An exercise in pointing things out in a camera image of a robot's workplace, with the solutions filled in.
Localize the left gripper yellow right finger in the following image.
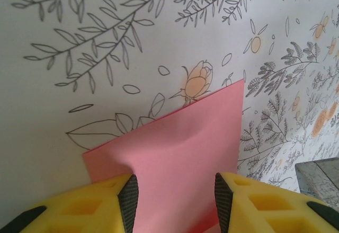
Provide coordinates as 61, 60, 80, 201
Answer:
214, 172, 339, 233

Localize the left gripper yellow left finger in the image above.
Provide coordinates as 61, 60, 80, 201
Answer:
0, 173, 139, 233

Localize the pink paper sheet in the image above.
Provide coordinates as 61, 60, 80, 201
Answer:
82, 79, 245, 233

